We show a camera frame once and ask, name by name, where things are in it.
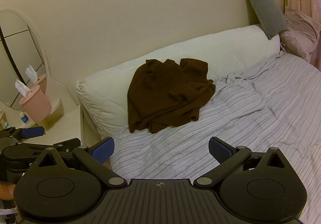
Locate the dark brown knit garment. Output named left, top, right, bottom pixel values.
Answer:
left=127, top=58, right=215, bottom=133

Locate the person's left hand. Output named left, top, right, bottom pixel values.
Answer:
left=0, top=181, right=16, bottom=201

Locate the small white blue bottle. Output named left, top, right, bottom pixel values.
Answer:
left=19, top=111, right=30, bottom=124

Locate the white bedside table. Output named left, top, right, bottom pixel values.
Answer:
left=1, top=102, right=82, bottom=145

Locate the pink tissue box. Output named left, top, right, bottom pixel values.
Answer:
left=15, top=79, right=52, bottom=123

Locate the white folded duvet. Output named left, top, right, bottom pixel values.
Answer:
left=76, top=25, right=280, bottom=137

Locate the striped grey bed sheet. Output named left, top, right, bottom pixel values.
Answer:
left=111, top=53, right=320, bottom=223

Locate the oval vanity mirror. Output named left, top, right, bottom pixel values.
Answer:
left=1, top=10, right=76, bottom=114

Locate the grey square cushion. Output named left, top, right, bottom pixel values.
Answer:
left=249, top=0, right=288, bottom=40

